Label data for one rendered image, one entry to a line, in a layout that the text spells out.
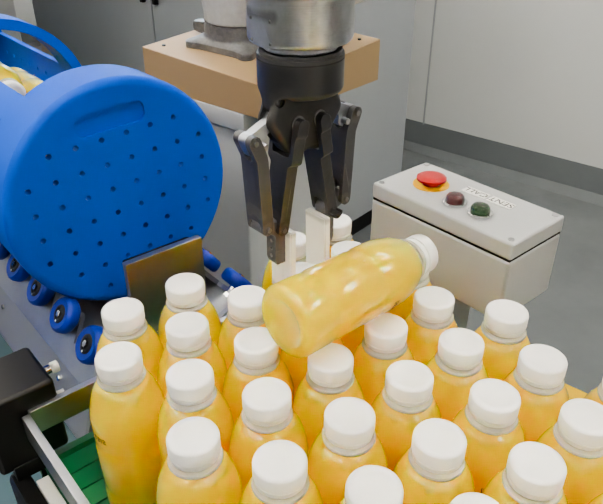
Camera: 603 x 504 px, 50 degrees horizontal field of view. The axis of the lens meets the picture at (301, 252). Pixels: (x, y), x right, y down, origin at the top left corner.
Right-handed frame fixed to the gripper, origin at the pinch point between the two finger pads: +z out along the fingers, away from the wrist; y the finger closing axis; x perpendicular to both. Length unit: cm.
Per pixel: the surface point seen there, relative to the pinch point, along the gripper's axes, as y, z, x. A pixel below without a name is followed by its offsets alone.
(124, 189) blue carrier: 6.5, -0.1, -24.6
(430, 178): -21.8, -1.0, -1.5
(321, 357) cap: 7.5, 2.3, 11.3
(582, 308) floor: -173, 110, -39
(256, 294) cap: 5.9, 2.3, 0.3
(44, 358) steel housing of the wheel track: 19.0, 22.0, -29.3
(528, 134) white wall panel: -261, 87, -123
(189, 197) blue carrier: -2.1, 3.7, -24.6
